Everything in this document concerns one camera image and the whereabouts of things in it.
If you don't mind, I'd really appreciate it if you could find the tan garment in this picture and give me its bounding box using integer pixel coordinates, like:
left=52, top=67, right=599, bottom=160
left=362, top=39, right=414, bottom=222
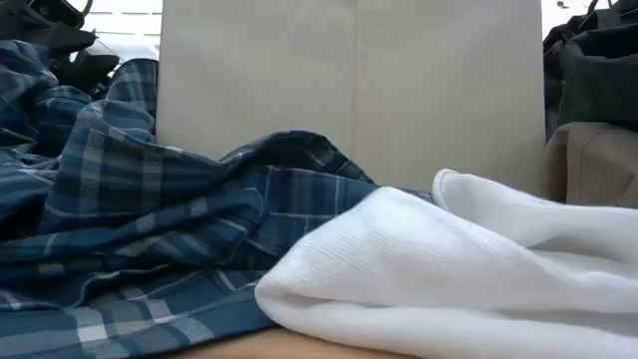
left=541, top=122, right=638, bottom=209

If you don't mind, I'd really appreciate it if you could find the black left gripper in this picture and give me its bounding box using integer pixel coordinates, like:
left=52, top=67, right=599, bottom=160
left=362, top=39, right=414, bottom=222
left=49, top=48, right=122, bottom=97

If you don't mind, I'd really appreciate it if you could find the blue plaid shirt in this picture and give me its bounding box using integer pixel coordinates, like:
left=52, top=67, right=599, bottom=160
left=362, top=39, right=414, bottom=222
left=0, top=39, right=435, bottom=359

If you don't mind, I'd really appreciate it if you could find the beige fabric storage box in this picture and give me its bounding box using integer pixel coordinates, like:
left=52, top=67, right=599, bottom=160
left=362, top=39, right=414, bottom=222
left=155, top=0, right=547, bottom=195

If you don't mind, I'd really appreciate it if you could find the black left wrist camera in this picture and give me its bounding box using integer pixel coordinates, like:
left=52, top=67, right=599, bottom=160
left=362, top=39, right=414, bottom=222
left=0, top=0, right=97, bottom=52

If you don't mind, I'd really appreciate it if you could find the dark green garment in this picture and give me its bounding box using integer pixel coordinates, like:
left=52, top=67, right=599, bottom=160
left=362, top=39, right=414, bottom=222
left=542, top=0, right=638, bottom=144

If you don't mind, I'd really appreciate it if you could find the white knit garment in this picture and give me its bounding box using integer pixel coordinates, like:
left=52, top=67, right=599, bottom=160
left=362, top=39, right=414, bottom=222
left=253, top=168, right=638, bottom=359

